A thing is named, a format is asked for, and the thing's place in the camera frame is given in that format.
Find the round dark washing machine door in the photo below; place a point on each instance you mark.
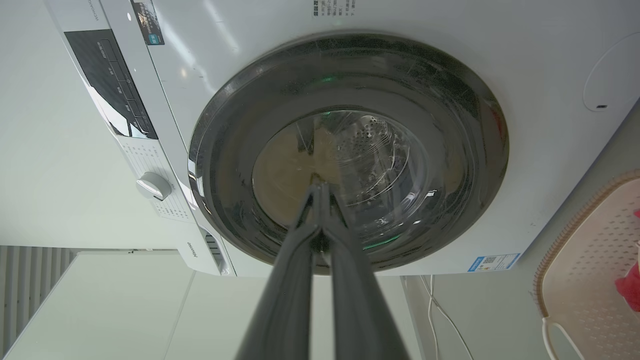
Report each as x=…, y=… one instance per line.
x=350, y=150

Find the red clothing item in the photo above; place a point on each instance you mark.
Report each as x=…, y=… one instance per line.
x=631, y=287

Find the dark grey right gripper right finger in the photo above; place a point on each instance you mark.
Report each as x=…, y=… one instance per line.
x=357, y=305

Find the silver washing machine dial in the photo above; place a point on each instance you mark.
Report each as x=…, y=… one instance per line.
x=153, y=186

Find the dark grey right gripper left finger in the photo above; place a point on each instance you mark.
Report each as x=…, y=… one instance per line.
x=285, y=300

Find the beige perforated laundry basket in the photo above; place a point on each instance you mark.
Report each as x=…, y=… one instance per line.
x=590, y=280

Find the white front-load washing machine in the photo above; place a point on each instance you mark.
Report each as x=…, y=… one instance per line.
x=540, y=130

